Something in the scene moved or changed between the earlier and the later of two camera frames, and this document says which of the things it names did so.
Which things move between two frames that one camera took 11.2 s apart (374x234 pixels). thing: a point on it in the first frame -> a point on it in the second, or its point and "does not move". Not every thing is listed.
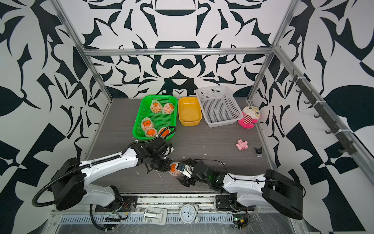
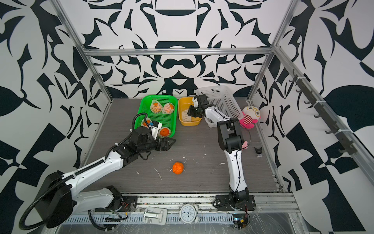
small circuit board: (240, 220) does not move
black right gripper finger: (189, 162) -> (192, 111)
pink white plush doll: (251, 115) does not move
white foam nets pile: (175, 173) -> (185, 117)
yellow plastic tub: (189, 111) does not move
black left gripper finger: (164, 165) -> (166, 146)
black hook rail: (348, 145) does not move
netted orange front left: (146, 123) does not move
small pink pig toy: (242, 145) does not move
